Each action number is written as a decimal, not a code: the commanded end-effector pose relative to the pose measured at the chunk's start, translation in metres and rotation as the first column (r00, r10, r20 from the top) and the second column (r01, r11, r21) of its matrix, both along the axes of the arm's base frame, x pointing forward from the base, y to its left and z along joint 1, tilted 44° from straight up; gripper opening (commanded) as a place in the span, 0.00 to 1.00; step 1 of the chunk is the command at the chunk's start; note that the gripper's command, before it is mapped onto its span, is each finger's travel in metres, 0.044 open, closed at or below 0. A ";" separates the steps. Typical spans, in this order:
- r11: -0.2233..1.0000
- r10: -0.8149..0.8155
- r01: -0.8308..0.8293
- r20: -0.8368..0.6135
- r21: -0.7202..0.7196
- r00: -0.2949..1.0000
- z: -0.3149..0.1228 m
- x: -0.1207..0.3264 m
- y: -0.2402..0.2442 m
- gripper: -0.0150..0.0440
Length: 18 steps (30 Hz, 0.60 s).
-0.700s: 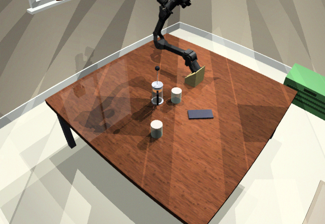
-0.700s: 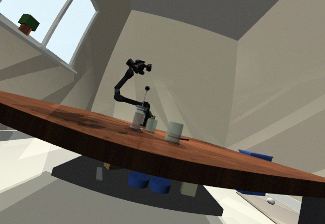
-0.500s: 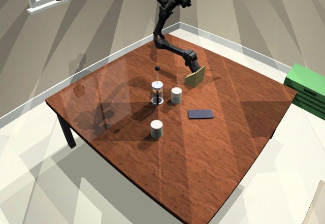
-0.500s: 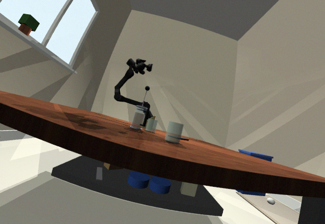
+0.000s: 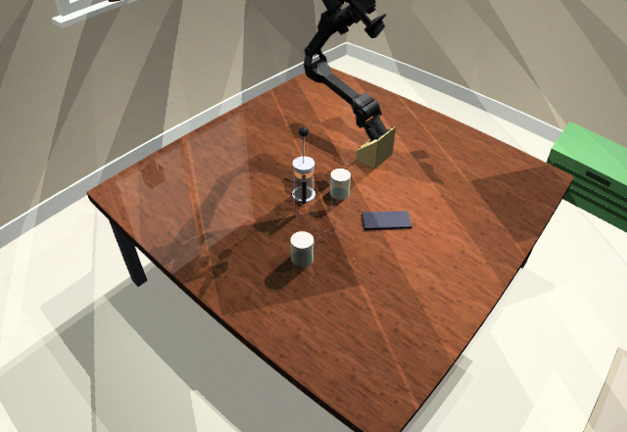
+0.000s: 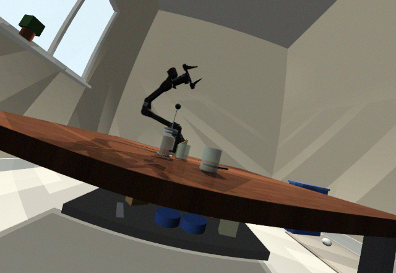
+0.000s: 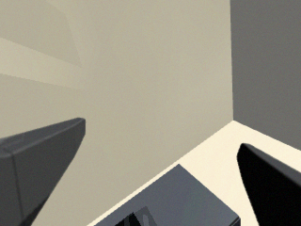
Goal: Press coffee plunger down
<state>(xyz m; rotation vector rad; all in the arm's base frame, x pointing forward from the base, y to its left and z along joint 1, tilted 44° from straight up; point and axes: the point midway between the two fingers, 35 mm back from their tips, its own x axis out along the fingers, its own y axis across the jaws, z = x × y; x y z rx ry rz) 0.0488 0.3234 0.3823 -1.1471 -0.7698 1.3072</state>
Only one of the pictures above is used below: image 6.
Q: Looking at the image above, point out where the dark blue short cylinder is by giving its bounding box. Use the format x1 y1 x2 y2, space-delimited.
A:
154 207 181 228
180 213 207 235

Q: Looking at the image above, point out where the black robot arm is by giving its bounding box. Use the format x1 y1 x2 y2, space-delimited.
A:
141 67 185 144

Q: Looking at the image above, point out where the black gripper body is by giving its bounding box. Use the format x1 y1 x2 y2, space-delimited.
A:
179 64 195 89

